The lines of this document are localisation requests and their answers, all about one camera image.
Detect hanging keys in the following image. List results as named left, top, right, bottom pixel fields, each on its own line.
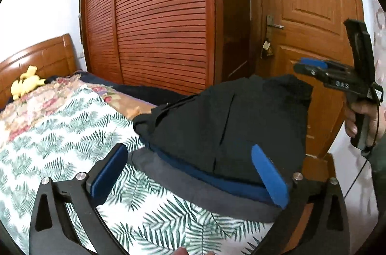
left=261, top=39, right=274, bottom=60

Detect floral blanket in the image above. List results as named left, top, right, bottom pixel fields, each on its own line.
left=0, top=76, right=121, bottom=141

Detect person's right hand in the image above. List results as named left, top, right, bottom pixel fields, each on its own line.
left=344, top=101, right=386, bottom=151

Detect brown bed mat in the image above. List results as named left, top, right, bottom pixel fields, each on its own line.
left=116, top=92, right=159, bottom=120

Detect yellow plush toy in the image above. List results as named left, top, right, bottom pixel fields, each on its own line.
left=10, top=66, right=46, bottom=100

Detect leaf print bed sheet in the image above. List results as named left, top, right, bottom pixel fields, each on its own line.
left=0, top=83, right=278, bottom=255

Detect navy folded cloth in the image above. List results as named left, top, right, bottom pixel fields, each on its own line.
left=148, top=143, right=276, bottom=205

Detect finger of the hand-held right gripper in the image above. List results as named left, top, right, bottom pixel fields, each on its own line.
left=297, top=57, right=355, bottom=72
left=293, top=64, right=330, bottom=84

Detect person's left hand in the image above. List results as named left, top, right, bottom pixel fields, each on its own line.
left=173, top=247, right=218, bottom=255

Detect grey folded cloth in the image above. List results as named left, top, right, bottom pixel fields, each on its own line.
left=127, top=149, right=283, bottom=224

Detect wooden slatted wardrobe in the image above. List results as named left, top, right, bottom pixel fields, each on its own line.
left=79, top=0, right=251, bottom=96

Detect wooden bed headboard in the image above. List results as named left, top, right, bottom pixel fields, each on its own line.
left=0, top=33, right=78, bottom=111

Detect black button coat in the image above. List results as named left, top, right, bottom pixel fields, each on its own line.
left=133, top=74, right=314, bottom=186

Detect metal door handle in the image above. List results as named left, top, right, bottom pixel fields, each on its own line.
left=267, top=14, right=284, bottom=31

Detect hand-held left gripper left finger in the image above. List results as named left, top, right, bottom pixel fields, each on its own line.
left=28, top=143, right=129, bottom=255

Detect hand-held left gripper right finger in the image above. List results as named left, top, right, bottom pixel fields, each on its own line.
left=251, top=144, right=352, bottom=255

